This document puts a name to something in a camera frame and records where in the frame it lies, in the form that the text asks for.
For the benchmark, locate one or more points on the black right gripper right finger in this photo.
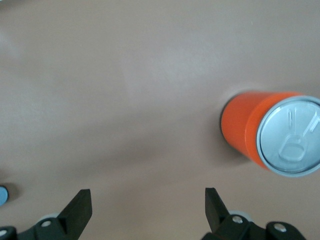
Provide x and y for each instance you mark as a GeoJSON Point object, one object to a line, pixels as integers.
{"type": "Point", "coordinates": [217, 217]}

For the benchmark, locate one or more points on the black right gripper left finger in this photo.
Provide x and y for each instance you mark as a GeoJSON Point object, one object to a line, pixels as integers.
{"type": "Point", "coordinates": [72, 217]}

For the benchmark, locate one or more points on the blue plastic cup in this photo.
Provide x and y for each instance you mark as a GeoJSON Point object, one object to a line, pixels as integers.
{"type": "Point", "coordinates": [3, 196]}

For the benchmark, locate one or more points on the orange can with grey lid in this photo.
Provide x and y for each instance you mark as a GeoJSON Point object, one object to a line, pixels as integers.
{"type": "Point", "coordinates": [240, 120]}

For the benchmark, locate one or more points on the brown table mat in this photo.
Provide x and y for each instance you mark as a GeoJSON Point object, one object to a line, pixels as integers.
{"type": "Point", "coordinates": [125, 100]}

